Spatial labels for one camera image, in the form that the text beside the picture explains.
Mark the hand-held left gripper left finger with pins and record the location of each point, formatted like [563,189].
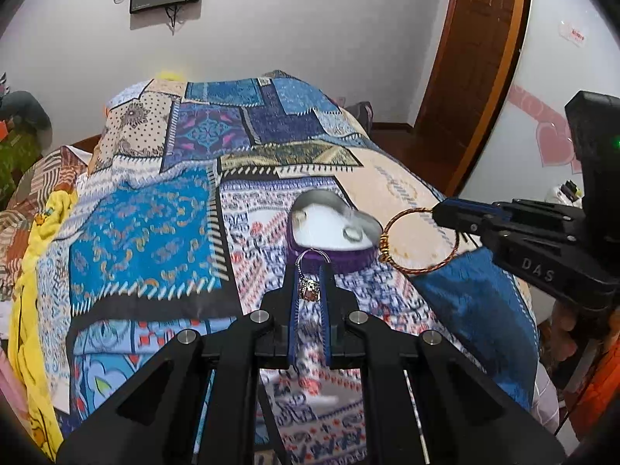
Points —
[293,300]

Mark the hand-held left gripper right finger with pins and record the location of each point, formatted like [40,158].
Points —
[326,300]

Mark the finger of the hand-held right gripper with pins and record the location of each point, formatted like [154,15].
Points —
[460,223]
[484,207]

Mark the purple heart-shaped jewelry box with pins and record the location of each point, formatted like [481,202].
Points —
[319,226]

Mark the red and gold bangle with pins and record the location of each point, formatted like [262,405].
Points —
[383,247]

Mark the person's right hand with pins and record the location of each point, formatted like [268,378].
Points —
[563,334]

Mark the brown wooden door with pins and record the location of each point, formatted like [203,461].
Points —
[474,58]

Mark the patchwork printed blanket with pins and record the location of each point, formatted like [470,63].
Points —
[145,232]

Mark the yellow blanket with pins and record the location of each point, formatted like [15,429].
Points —
[38,300]

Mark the striped orange cloth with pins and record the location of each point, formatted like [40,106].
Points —
[34,203]

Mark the green cloth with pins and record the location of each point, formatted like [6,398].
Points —
[17,164]

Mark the grey cloth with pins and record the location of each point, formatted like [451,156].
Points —
[29,111]

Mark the pink heart wall sticker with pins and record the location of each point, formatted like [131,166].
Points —
[542,126]

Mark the white wall label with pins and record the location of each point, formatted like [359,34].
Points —
[573,34]

